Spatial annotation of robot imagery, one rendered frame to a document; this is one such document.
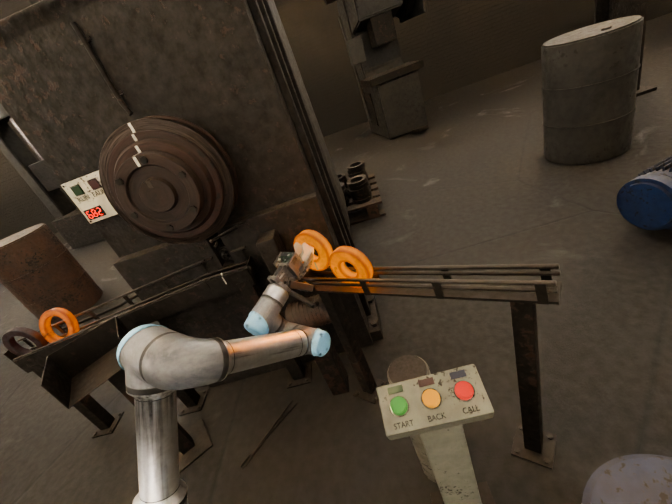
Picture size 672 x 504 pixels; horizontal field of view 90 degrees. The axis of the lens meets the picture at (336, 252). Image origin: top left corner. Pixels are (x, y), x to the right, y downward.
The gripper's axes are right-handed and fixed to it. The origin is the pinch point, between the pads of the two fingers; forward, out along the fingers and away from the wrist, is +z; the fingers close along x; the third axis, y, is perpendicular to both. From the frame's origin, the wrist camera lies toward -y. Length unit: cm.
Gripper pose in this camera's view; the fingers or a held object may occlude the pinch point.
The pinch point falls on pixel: (311, 246)
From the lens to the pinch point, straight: 118.4
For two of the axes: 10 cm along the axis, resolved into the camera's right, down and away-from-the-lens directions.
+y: -4.4, -6.5, -6.2
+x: -7.9, -0.4, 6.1
